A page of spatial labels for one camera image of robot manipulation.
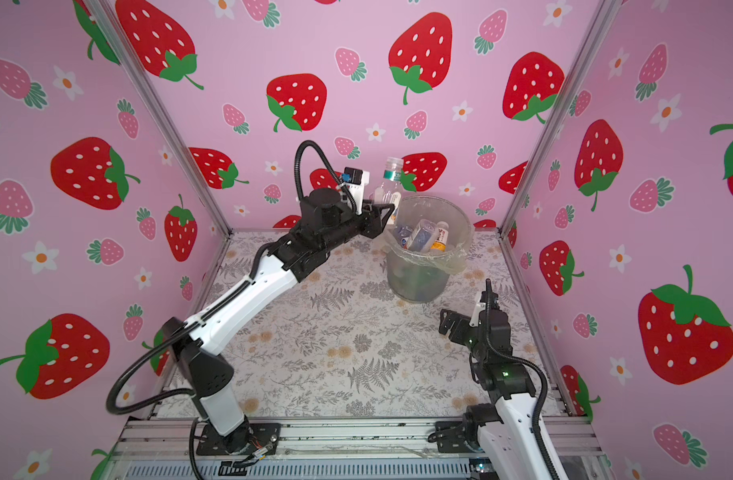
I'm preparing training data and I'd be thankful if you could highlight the grey mesh waste bin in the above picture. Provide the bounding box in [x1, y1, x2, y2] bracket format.
[386, 253, 452, 303]

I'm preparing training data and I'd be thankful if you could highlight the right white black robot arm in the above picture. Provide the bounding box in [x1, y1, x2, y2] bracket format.
[427, 307, 567, 479]

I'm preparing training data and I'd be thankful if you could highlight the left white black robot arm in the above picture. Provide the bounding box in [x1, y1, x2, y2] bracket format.
[106, 188, 395, 453]

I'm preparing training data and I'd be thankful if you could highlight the clear bottle with green ring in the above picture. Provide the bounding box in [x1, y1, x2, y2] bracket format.
[372, 157, 403, 225]

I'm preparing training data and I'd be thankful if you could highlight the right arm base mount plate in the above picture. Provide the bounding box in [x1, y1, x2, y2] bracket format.
[427, 420, 484, 454]

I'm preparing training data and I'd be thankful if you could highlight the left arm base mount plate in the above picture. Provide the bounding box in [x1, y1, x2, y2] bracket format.
[196, 422, 282, 461]

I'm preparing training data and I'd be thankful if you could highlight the clear bottle beige label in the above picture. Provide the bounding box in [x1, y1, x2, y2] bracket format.
[430, 221, 449, 252]

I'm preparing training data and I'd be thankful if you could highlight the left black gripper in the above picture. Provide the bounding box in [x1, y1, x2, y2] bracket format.
[316, 198, 390, 260]

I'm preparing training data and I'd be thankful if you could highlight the aluminium front rail frame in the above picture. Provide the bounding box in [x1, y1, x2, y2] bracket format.
[95, 415, 601, 480]

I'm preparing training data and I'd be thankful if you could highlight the bottle with red white label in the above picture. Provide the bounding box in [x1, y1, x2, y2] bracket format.
[406, 219, 438, 252]

